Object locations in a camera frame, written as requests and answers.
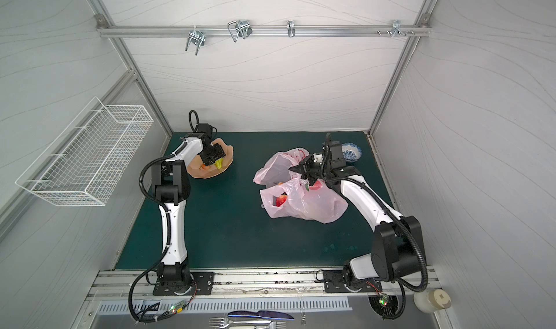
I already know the pink printed plastic bag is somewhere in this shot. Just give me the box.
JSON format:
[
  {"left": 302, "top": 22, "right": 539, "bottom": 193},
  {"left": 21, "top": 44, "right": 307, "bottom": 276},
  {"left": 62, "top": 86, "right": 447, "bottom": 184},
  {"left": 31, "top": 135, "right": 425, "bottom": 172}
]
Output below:
[{"left": 253, "top": 148, "right": 348, "bottom": 223}]

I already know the pink dragon fruit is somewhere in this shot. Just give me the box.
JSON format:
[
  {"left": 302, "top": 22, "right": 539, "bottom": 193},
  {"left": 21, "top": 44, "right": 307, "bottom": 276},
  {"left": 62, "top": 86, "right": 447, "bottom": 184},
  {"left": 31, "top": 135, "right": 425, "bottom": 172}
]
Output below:
[{"left": 275, "top": 194, "right": 288, "bottom": 207}]

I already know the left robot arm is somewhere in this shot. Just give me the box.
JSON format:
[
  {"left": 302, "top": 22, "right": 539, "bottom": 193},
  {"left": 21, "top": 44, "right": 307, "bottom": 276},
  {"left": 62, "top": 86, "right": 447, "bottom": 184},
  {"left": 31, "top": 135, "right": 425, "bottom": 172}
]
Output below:
[{"left": 139, "top": 133, "right": 226, "bottom": 293}]

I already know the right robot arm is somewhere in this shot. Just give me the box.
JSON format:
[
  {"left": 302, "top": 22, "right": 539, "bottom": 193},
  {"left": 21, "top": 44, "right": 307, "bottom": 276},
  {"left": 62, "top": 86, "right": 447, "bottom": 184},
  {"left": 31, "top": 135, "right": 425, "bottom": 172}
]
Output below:
[{"left": 289, "top": 154, "right": 429, "bottom": 292}]

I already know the pink wavy fruit plate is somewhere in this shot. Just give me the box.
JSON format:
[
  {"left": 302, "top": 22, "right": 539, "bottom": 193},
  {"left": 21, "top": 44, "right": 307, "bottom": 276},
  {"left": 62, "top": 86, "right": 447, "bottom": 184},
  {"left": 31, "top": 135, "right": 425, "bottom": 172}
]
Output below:
[{"left": 187, "top": 138, "right": 234, "bottom": 179}]

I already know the blue white ceramic bowl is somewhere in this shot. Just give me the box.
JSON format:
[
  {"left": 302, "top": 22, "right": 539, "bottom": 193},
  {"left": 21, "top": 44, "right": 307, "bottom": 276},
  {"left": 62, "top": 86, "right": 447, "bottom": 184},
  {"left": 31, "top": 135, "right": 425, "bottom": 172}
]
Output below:
[{"left": 342, "top": 142, "right": 363, "bottom": 163}]

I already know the metal hook clamp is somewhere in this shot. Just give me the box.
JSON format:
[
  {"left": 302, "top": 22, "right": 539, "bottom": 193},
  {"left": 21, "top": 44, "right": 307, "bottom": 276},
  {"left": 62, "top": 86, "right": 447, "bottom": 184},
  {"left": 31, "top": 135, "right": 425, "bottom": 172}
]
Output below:
[
  {"left": 227, "top": 19, "right": 253, "bottom": 43},
  {"left": 185, "top": 28, "right": 206, "bottom": 56},
  {"left": 376, "top": 20, "right": 415, "bottom": 38},
  {"left": 286, "top": 20, "right": 295, "bottom": 38}
]

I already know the dark blue knife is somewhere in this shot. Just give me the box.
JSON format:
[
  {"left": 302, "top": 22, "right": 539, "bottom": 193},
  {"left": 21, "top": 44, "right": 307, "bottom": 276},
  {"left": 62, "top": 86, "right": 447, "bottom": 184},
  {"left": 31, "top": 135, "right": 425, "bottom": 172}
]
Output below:
[{"left": 227, "top": 310, "right": 294, "bottom": 321}]

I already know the silver fork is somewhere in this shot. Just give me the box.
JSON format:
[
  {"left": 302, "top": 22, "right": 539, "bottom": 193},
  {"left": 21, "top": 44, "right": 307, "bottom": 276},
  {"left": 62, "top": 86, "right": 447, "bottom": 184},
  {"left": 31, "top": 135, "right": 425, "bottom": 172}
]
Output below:
[{"left": 208, "top": 317, "right": 287, "bottom": 329}]

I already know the white cylindrical bottle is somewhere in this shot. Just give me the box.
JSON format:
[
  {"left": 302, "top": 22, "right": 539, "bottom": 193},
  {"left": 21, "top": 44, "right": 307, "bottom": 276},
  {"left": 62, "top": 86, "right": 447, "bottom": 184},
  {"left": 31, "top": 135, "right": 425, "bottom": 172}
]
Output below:
[{"left": 414, "top": 288, "right": 452, "bottom": 314}]

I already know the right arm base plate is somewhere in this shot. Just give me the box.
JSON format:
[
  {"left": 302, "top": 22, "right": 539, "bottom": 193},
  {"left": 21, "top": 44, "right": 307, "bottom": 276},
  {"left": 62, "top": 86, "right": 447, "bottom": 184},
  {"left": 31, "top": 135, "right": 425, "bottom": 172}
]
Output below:
[{"left": 316, "top": 269, "right": 383, "bottom": 294}]

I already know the white wire basket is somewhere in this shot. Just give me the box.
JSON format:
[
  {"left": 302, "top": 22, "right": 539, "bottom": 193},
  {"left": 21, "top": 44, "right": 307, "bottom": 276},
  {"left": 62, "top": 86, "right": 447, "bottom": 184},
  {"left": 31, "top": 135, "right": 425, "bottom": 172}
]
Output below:
[{"left": 15, "top": 97, "right": 153, "bottom": 207}]

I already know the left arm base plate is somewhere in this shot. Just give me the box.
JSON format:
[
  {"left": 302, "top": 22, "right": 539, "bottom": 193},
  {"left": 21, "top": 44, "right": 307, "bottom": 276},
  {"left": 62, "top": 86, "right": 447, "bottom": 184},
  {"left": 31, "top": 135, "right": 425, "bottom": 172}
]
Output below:
[{"left": 153, "top": 272, "right": 215, "bottom": 297}]

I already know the aluminium cross rail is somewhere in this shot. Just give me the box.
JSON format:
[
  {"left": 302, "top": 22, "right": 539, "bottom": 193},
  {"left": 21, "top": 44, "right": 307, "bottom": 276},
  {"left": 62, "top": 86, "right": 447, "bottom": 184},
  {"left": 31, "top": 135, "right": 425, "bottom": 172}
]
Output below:
[{"left": 97, "top": 23, "right": 432, "bottom": 38}]

